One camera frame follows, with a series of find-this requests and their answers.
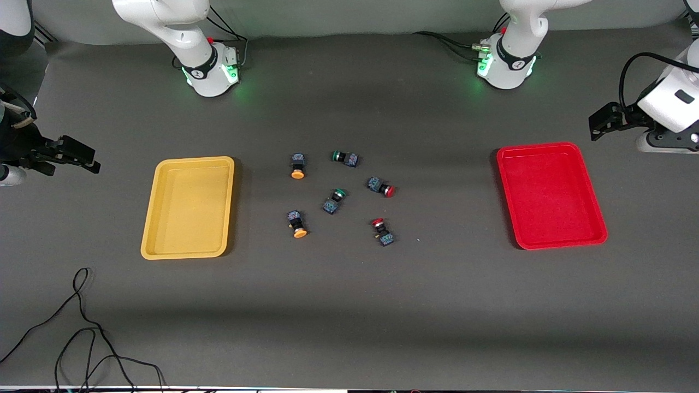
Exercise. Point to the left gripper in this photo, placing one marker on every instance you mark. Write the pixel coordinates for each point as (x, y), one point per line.
(624, 117)

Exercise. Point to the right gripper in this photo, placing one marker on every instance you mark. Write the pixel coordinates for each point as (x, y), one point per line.
(23, 146)

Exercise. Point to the yellow push button switch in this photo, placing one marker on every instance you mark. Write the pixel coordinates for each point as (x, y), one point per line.
(297, 164)
(296, 221)

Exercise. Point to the red push button switch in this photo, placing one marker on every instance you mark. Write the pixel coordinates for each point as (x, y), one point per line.
(375, 184)
(385, 237)

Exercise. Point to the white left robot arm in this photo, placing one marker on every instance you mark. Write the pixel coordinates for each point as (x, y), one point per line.
(519, 33)

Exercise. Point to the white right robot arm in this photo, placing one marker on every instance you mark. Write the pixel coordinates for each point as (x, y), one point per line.
(191, 33)

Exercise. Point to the red plastic tray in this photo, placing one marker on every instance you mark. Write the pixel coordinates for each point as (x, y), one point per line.
(549, 196)

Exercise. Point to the yellow plastic tray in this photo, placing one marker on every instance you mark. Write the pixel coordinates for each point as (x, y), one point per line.
(188, 207)

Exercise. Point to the aluminium frame rail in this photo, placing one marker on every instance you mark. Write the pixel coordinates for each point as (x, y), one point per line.
(43, 34)

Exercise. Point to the green push button switch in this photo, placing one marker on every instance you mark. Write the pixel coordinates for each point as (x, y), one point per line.
(330, 206)
(349, 160)

